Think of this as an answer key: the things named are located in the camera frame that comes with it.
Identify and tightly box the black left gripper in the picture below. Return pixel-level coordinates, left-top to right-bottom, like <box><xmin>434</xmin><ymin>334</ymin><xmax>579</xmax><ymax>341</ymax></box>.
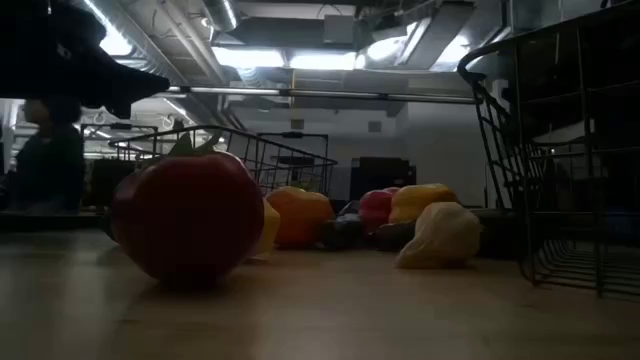
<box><xmin>0</xmin><ymin>0</ymin><xmax>171</xmax><ymax>120</ymax></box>

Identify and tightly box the red tomato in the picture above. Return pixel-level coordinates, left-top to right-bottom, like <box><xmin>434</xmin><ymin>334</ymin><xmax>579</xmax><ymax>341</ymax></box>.
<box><xmin>110</xmin><ymin>130</ymin><xmax>265</xmax><ymax>287</ymax></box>

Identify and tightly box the yellow lemon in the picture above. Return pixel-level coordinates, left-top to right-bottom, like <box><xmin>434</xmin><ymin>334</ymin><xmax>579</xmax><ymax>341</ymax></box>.
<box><xmin>249</xmin><ymin>197</ymin><xmax>282</xmax><ymax>259</ymax></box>

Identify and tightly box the orange bell pepper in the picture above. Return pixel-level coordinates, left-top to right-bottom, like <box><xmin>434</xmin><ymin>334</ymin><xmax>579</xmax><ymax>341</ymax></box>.
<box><xmin>264</xmin><ymin>185</ymin><xmax>335</xmax><ymax>250</ymax></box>

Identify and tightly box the green cucumber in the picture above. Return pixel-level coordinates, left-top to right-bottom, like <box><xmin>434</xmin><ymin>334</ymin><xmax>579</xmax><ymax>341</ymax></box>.
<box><xmin>319</xmin><ymin>213</ymin><xmax>366</xmax><ymax>250</ymax></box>

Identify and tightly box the red bell pepper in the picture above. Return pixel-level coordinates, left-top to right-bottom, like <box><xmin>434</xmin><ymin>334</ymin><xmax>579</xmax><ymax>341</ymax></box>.
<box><xmin>358</xmin><ymin>186</ymin><xmax>401</xmax><ymax>234</ymax></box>

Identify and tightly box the yellow bell pepper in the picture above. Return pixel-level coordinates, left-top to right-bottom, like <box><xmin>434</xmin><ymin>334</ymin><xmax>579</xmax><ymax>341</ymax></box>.
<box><xmin>388</xmin><ymin>183</ymin><xmax>459</xmax><ymax>225</ymax></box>

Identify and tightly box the person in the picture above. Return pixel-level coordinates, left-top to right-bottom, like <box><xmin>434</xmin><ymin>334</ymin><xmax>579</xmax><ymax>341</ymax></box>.
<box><xmin>9</xmin><ymin>97</ymin><xmax>86</xmax><ymax>214</ymax></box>

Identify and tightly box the ceiling light panel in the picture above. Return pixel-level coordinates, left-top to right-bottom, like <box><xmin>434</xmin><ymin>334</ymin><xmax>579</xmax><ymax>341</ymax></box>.
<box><xmin>212</xmin><ymin>46</ymin><xmax>286</xmax><ymax>69</ymax></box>
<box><xmin>289</xmin><ymin>51</ymin><xmax>359</xmax><ymax>71</ymax></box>

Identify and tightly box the silver horizontal pipe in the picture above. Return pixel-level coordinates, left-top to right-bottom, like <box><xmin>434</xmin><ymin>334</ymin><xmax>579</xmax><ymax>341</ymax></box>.
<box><xmin>164</xmin><ymin>85</ymin><xmax>479</xmax><ymax>105</ymax></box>

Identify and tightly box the grey ceiling box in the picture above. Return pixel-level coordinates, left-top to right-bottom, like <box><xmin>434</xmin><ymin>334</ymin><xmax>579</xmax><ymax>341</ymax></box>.
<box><xmin>322</xmin><ymin>13</ymin><xmax>357</xmax><ymax>45</ymax></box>

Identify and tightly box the black cabinet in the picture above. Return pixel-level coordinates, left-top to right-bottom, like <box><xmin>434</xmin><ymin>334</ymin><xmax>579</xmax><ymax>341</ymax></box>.
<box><xmin>349</xmin><ymin>157</ymin><xmax>417</xmax><ymax>201</ymax></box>

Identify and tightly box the dark eggplant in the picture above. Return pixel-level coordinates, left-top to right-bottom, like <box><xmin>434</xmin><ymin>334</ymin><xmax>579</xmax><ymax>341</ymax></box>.
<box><xmin>474</xmin><ymin>207</ymin><xmax>524</xmax><ymax>260</ymax></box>

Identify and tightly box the silver spiral air duct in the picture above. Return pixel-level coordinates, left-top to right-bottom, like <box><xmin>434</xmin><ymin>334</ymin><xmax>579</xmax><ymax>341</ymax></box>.
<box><xmin>82</xmin><ymin>0</ymin><xmax>226</xmax><ymax>86</ymax></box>

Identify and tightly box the wire basket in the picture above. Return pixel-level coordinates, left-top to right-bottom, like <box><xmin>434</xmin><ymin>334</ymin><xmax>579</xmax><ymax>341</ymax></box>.
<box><xmin>457</xmin><ymin>2</ymin><xmax>640</xmax><ymax>301</ymax></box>
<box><xmin>108</xmin><ymin>124</ymin><xmax>339</xmax><ymax>199</ymax></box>

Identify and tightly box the black rack frame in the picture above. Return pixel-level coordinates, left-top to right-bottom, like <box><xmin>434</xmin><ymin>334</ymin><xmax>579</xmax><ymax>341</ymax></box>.
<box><xmin>257</xmin><ymin>131</ymin><xmax>330</xmax><ymax>197</ymax></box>

